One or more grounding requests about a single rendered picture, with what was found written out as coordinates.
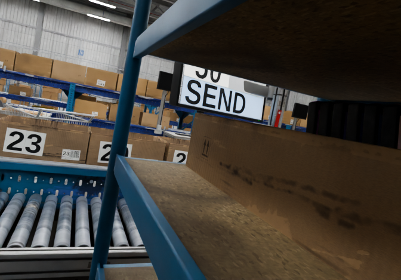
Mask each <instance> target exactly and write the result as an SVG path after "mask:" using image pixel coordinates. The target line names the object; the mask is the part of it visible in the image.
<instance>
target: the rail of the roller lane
mask: <svg viewBox="0 0 401 280"><path fill-rule="evenodd" d="M93 251H94V247H42V248H0V280H8V279H34V278H59V277H73V276H89V275H90V269H91V262H92V255H93ZM135 263H151V261H150V259H149V256H148V254H147V251H146V249H145V247H109V253H108V258H107V264H135Z"/></svg>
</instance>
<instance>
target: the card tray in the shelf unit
mask: <svg viewBox="0 0 401 280"><path fill-rule="evenodd" d="M186 166H187V167H188V168H190V169H191V170H192V171H194V172H195V173H196V174H198V175H200V176H201V177H202V178H204V179H205V180H207V181H208V182H210V183H211V184H213V185H214V186H215V187H217V188H218V189H220V190H221V191H222V192H224V193H225V194H226V195H228V196H229V197H231V198H232V199H234V200H235V201H237V202H238V203H240V204H241V205H243V206H244V207H245V208H247V209H248V210H250V211H251V212H252V213H254V214H255V215H256V216H258V217H259V218H261V219H262V220H264V221H265V222H267V223H268V224H269V225H271V226H273V227H274V228H275V229H277V230H278V231H279V232H281V233H282V234H284V235H285V236H287V237H288V238H289V239H291V240H293V241H294V242H295V243H297V244H298V245H299V246H301V247H303V248H304V249H305V250H307V251H308V252H310V253H311V254H312V255H314V256H315V257H317V258H318V259H319V260H321V261H323V262H324V263H325V264H327V265H328V266H329V267H331V268H333V269H334V270H335V271H337V272H338V273H340V274H341V275H342V276H344V277H345V278H347V279H348V280H401V149H395V148H390V147H384V146H378V145H374V144H368V143H361V142H358V141H351V140H345V139H339V138H335V137H328V136H322V135H318V134H312V133H305V132H302V131H295V130H289V129H285V128H279V127H272V126H268V125H262V124H256V123H252V122H246V121H239V120H235V119H229V118H223V117H219V116H212V115H206V114H203V113H195V117H194V121H193V127H192V133H191V137H190V143H189V149H188V154H187V160H186Z"/></svg>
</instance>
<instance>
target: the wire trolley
mask: <svg viewBox="0 0 401 280"><path fill-rule="evenodd" d="M5 105H6V109H7V110H8V112H9V115H14V114H13V112H12V114H10V111H9V108H10V109H11V111H12V109H14V113H15V116H19V114H21V116H22V113H23V117H29V116H30V118H37V119H38V118H39V119H45V120H46V119H49V120H55V121H58V120H60V122H63V121H67V122H66V123H68V121H71V124H72V121H73V124H74V122H75V124H78V123H77V122H79V124H80V122H81V125H82V123H86V125H87V123H88V125H89V123H92V122H91V121H92V119H93V118H94V117H95V115H90V114H84V113H76V112H66V111H61V110H52V109H43V108H41V109H40V108H34V107H25V106H16V105H11V104H5ZM12 106H14V107H12ZM8 107H9V108H8ZM16 107H19V108H21V107H23V108H24V110H25V108H29V110H30V109H33V113H34V109H38V111H39V110H40V111H39V112H38V114H37V115H36V116H34V115H31V114H30V113H27V112H25V111H22V110H19V109H16ZM15 110H17V112H18V115H17V114H16V112H15ZM43 111H49V112H57V113H60V114H61V115H62V114H63V115H65V116H66V115H67V116H69V117H70V118H71V117H72V119H73V118H74V120H72V119H69V117H68V119H67V117H66V119H65V117H64V119H62V118H60V117H59V118H58V117H57V114H56V117H57V118H51V116H50V117H47V115H46V117H44V116H40V114H41V112H43ZM66 113H68V114H73V115H82V116H92V117H91V119H90V120H89V121H87V120H84V119H81V118H77V117H75V116H72V115H68V114H66ZM5 114H6V110H5ZM24 114H25V116H24ZM26 114H27V115H28V116H27V115H26ZM6 115H7V114H6ZM31 116H32V117H31ZM75 118H76V119H80V121H79V120H75ZM58 122H59V121H58Z"/></svg>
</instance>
